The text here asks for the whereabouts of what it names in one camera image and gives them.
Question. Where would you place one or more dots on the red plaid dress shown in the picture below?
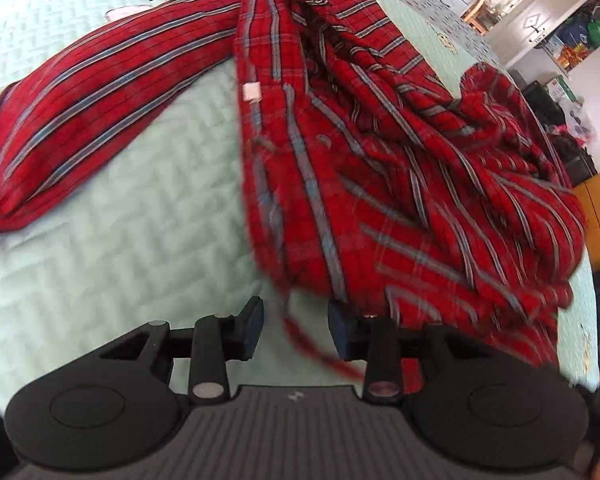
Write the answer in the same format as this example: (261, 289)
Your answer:
(380, 160)

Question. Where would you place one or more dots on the black bag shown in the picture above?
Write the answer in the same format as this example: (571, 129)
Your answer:
(542, 105)

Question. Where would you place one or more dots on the shelf with colourful bags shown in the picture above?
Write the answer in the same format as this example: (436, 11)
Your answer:
(585, 35)

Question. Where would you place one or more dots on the green quilted bee bedspread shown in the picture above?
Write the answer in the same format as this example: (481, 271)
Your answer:
(105, 235)

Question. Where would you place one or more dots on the wooden chair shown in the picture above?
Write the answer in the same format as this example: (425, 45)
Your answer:
(480, 15)

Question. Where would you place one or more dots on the white door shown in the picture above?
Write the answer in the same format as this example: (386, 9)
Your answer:
(530, 25)

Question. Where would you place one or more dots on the white plastic bag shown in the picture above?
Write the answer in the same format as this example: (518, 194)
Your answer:
(580, 120)

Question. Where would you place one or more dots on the green white carton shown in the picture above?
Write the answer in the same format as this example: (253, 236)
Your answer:
(562, 90)

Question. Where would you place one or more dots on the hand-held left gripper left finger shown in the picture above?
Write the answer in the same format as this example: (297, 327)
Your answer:
(252, 325)

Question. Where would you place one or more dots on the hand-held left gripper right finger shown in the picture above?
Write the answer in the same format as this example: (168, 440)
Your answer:
(340, 332)

